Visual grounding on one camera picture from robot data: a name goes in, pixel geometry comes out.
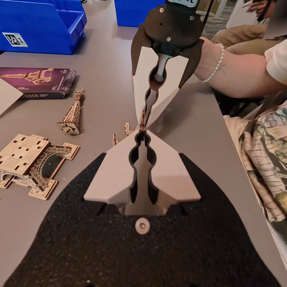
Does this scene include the blue plastic bin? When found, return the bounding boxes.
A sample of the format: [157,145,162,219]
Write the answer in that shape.
[114,0,166,28]

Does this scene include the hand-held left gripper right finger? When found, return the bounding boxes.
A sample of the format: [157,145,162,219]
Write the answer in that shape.
[145,130,202,205]

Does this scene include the black cable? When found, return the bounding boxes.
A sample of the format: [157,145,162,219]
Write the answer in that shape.
[202,0,213,25]

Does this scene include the person's right forearm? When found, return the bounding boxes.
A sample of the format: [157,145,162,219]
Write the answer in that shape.
[202,44,275,99]

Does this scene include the pearl bracelet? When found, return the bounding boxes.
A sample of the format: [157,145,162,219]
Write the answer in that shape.
[197,43,226,83]

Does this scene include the folded instruction leaflet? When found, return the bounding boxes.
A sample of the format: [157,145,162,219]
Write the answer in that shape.
[0,78,24,116]

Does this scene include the wooden tower spire model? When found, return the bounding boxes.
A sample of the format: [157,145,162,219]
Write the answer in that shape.
[57,87,86,136]

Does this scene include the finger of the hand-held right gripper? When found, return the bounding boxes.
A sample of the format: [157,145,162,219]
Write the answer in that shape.
[145,57,189,130]
[132,46,159,126]

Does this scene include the blue bin with tag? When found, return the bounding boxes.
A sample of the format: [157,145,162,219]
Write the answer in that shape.
[0,0,88,56]

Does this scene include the person's white sleeve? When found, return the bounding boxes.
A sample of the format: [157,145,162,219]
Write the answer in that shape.
[264,39,287,86]

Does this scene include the person's right hand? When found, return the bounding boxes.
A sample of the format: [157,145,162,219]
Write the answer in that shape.
[193,37,222,81]

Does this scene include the purple puzzle box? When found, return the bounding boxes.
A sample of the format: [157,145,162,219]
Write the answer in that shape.
[0,67,77,100]

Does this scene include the wooden tower base model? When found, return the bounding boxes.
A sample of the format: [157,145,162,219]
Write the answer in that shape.
[0,134,81,200]

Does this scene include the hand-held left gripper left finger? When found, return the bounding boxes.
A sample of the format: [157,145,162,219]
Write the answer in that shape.
[84,130,144,204]

